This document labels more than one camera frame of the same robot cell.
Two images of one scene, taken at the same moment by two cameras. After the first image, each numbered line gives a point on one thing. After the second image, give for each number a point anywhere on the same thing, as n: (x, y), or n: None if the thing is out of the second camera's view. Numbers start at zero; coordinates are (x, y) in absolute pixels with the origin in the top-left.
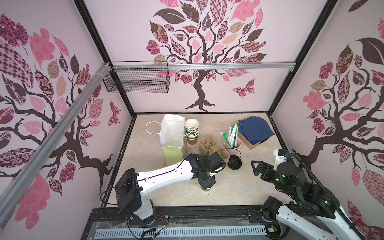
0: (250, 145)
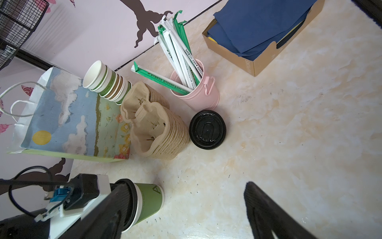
0: (278, 48)
